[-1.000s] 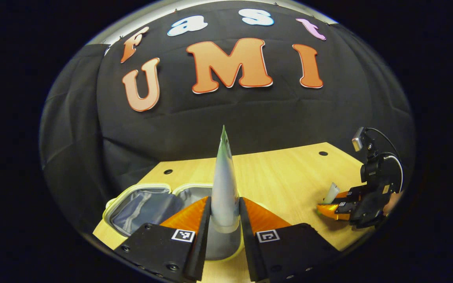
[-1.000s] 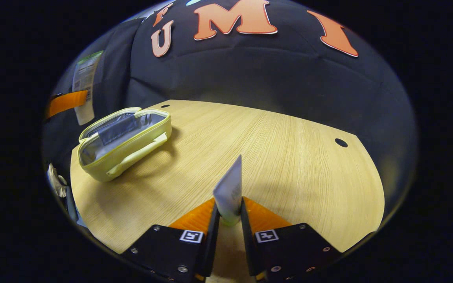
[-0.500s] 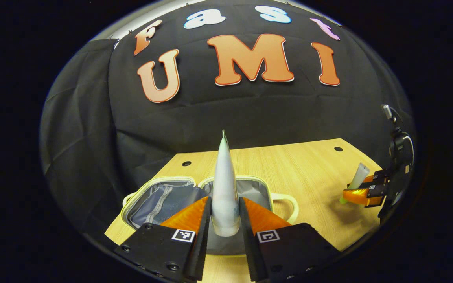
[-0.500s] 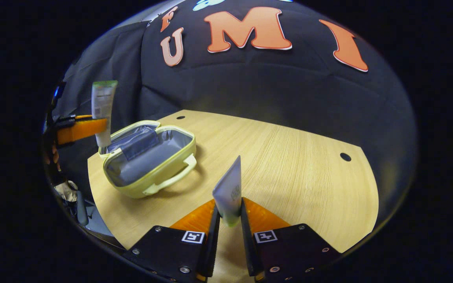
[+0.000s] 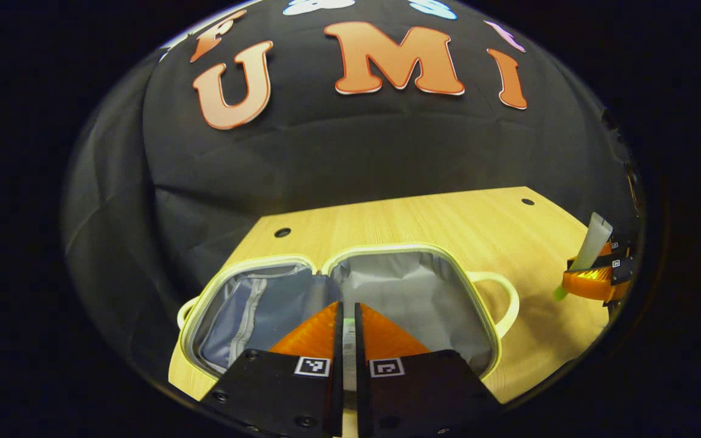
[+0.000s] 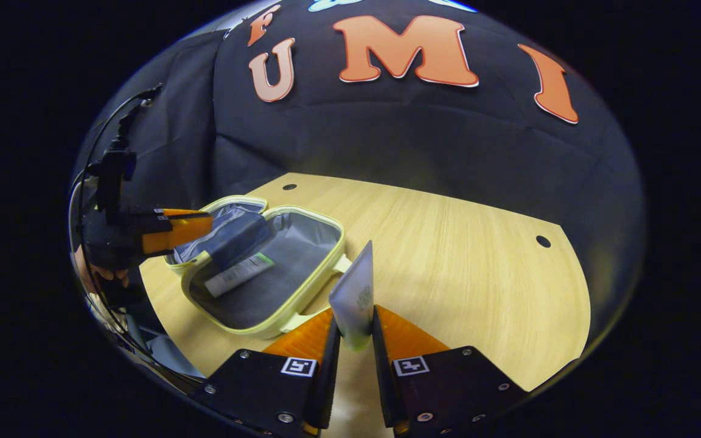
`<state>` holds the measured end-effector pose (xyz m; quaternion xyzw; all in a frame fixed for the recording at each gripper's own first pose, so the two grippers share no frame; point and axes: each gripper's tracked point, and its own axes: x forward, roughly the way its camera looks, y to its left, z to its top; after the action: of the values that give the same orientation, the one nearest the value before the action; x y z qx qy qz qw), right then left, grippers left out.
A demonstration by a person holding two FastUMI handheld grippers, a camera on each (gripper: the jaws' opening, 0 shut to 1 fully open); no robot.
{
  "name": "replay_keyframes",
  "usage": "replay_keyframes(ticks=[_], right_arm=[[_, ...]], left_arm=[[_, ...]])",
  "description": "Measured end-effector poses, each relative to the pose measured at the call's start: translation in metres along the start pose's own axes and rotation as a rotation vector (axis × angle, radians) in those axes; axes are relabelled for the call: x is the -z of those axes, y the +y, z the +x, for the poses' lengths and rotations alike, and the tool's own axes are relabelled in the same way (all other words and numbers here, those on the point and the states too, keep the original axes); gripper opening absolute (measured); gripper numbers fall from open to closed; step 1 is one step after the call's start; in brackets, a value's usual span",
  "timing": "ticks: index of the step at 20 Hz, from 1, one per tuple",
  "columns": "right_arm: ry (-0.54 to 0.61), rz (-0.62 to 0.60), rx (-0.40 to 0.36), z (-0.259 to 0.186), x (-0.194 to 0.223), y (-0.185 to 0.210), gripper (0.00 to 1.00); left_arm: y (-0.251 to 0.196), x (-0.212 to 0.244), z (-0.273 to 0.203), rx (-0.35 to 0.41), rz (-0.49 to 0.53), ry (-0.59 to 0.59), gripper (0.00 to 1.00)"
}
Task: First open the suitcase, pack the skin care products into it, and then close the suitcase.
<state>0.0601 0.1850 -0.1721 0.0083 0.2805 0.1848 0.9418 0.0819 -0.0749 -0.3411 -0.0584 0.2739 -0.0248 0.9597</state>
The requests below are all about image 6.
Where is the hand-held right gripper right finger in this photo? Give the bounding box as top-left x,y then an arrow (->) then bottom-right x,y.
371,305 -> 529,438

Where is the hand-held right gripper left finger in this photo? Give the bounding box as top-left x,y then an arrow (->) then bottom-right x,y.
188,307 -> 343,438

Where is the pale green capped tube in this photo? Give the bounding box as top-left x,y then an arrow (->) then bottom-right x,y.
329,240 -> 375,352

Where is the white skin care tube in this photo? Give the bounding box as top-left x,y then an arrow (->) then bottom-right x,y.
204,252 -> 276,299

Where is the cream yellow suitcase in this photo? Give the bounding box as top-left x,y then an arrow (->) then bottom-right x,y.
164,195 -> 352,339

